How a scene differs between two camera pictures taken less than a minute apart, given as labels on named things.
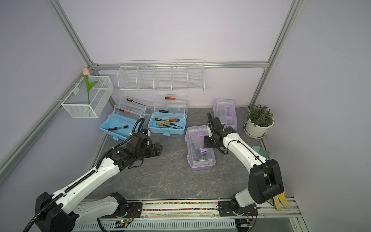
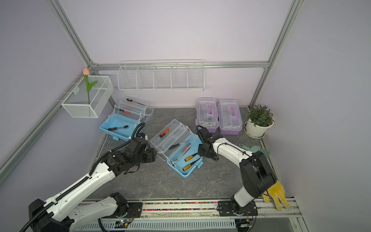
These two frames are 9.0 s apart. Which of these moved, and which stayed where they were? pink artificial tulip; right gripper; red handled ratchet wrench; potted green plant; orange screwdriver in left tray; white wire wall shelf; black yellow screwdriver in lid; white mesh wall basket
Moved: right gripper
Stayed: white mesh wall basket; orange screwdriver in left tray; red handled ratchet wrench; black yellow screwdriver in lid; pink artificial tulip; white wire wall shelf; potted green plant
